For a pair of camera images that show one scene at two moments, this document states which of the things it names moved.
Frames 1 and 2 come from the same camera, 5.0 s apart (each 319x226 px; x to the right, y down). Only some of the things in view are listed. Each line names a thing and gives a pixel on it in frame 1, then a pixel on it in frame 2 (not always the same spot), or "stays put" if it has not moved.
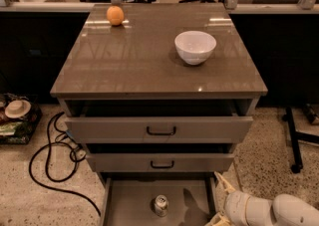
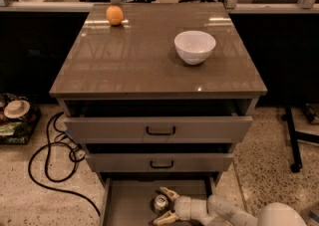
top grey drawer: (159, 121) stays put
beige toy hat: (16, 109) stays put
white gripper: (235, 204) to (182, 207)
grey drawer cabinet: (159, 94) stays put
